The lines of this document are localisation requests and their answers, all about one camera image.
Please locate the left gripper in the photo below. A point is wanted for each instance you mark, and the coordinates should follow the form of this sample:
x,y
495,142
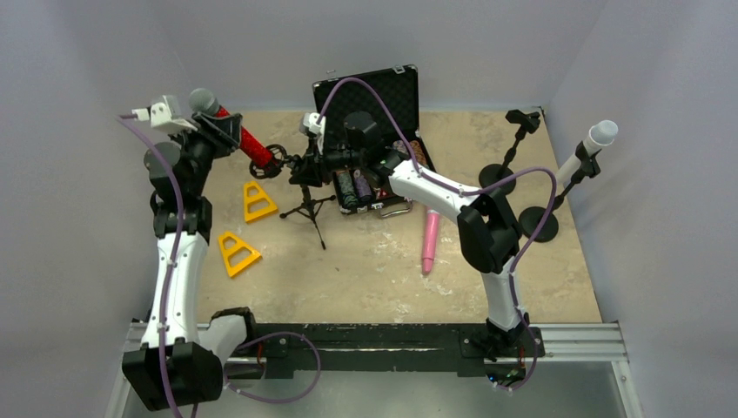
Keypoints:
x,y
218,129

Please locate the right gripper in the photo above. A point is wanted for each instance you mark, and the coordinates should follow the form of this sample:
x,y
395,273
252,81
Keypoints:
x,y
314,167

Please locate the black tripod shock-mount stand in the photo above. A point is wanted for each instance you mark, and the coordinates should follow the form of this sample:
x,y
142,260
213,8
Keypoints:
x,y
309,207

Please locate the red glitter microphone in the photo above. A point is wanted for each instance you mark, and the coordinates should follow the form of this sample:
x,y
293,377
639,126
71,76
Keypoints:
x,y
204,101

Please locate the black round-base mic stand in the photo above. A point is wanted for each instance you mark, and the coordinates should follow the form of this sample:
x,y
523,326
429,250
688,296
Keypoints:
x,y
582,164

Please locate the white microphone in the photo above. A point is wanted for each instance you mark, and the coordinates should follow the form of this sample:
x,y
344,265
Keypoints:
x,y
599,136

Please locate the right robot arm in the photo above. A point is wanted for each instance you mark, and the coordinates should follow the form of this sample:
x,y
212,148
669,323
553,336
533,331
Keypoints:
x,y
488,231

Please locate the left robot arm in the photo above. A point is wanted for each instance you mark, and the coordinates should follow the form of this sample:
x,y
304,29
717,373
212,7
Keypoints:
x,y
177,364

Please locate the yellow triangle stand upper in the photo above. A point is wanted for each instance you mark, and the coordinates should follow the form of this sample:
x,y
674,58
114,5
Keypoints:
x,y
257,203

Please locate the yellow triangle stand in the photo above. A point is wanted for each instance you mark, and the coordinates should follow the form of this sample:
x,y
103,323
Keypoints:
x,y
257,203
237,255

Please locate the yellow triangle stand lower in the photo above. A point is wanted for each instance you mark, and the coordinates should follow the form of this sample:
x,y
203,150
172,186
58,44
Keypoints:
x,y
237,255

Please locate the black rear round-base stand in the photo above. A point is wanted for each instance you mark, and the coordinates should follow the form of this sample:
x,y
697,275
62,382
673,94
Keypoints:
x,y
528,123

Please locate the black poker chip case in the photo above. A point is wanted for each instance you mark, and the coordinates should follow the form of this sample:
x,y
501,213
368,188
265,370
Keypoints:
x,y
396,105

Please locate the pink microphone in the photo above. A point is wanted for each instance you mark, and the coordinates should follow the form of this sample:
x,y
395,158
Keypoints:
x,y
430,240

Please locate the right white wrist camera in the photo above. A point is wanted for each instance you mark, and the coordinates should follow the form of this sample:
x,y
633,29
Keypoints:
x,y
313,125

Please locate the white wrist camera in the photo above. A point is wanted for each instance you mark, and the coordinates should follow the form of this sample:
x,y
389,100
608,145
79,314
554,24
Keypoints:
x,y
164,115
313,125

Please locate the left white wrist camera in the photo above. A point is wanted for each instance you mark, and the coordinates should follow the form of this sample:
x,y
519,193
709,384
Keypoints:
x,y
164,115

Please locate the black front mounting rail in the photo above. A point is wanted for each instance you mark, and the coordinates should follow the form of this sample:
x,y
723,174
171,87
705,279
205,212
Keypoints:
x,y
465,349

